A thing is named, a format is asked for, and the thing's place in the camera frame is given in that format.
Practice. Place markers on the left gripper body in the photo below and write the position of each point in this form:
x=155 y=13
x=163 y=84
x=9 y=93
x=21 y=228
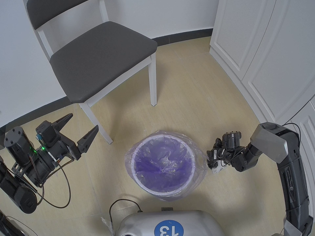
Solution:
x=69 y=147

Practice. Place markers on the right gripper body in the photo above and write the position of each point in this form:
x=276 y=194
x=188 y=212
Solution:
x=214 y=155

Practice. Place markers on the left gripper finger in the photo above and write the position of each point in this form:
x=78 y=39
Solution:
x=62 y=123
x=86 y=141

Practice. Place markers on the purple plastic bag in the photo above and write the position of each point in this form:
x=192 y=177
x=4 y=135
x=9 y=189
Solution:
x=162 y=166

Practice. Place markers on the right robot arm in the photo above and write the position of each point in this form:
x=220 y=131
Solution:
x=268 y=141

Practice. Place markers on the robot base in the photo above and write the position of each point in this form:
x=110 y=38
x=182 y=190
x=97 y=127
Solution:
x=147 y=222

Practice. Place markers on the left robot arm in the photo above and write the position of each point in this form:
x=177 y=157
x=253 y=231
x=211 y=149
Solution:
x=17 y=144

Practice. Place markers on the white trash bin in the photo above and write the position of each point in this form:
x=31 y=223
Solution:
x=163 y=136

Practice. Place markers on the white chair with grey cushions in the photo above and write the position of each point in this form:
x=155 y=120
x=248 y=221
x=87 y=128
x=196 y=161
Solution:
x=98 y=58

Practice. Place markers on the white wardrobe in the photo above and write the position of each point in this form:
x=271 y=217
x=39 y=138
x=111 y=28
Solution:
x=258 y=33

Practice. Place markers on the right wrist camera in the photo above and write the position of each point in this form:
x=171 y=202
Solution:
x=218 y=142

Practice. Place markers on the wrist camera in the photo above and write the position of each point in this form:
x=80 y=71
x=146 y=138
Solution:
x=46 y=133
x=218 y=142

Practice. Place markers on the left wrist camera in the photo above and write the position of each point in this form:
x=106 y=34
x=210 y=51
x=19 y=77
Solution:
x=46 y=133

